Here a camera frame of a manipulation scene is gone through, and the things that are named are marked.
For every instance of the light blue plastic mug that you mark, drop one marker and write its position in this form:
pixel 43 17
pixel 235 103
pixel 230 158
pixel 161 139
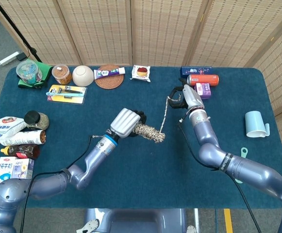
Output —
pixel 253 123

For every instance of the cream upturned bowl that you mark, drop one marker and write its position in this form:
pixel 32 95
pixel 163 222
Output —
pixel 82 76

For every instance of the pale NFC juice carton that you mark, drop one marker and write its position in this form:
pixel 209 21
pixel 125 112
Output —
pixel 20 168

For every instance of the white blue food bag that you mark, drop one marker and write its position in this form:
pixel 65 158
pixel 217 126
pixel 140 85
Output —
pixel 2 126

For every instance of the round woven rattan coaster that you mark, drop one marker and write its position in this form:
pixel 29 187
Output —
pixel 109 83

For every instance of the white power strip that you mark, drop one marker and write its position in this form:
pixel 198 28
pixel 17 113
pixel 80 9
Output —
pixel 9 58

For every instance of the clear tub of coloured clips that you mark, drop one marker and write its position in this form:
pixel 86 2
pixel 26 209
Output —
pixel 29 72

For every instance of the green folded cloth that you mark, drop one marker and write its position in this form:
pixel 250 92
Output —
pixel 46 70

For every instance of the white blue milk carton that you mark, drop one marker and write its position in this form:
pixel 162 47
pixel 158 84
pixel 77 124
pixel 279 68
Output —
pixel 3 170

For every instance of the wrapped pastry snack pack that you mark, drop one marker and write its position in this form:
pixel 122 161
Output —
pixel 140 72

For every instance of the bamboo folding screen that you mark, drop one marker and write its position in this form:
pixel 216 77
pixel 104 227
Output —
pixel 102 31

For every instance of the black-lidded herb jar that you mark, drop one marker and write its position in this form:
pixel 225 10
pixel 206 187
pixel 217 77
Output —
pixel 40 121

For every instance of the blue carpet table cover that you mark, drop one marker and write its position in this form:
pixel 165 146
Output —
pixel 143 174

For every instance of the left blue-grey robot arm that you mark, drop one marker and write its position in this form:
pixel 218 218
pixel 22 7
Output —
pixel 97 155

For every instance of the yellow razor blister pack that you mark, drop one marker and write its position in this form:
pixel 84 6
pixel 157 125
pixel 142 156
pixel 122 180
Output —
pixel 68 99

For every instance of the orange drink can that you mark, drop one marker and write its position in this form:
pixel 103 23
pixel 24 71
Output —
pixel 204 80

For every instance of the teal bottle opener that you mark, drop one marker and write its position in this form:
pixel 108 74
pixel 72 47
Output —
pixel 242 155

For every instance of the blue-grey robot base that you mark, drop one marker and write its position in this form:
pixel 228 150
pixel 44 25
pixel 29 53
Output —
pixel 136 221

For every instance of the brown sauce bottle yellow cap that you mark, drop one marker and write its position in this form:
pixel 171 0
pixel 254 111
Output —
pixel 24 151

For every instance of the black power adapter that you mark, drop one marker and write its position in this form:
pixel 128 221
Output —
pixel 21 57

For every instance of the black tripod stand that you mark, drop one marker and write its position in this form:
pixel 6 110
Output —
pixel 9 20

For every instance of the light blue toothbrush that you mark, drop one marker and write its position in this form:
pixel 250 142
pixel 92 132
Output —
pixel 58 93

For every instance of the purple small box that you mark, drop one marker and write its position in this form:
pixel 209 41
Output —
pixel 205 92

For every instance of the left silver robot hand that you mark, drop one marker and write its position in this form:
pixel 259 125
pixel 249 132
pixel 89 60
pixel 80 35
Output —
pixel 125 122

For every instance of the clear jar of rubber bands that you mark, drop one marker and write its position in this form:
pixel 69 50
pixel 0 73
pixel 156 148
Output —
pixel 61 75

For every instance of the dark blue long box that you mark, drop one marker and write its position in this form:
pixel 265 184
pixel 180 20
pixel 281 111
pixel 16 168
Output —
pixel 196 71

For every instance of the purple white toothpaste tube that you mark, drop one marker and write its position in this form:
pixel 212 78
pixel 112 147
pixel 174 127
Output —
pixel 106 73

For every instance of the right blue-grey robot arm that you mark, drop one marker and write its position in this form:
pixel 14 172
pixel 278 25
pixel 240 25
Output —
pixel 206 136

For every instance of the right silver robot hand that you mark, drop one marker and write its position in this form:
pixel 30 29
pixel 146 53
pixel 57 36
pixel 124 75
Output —
pixel 194 98

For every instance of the white rolled snack package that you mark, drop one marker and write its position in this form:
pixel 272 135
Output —
pixel 19 138

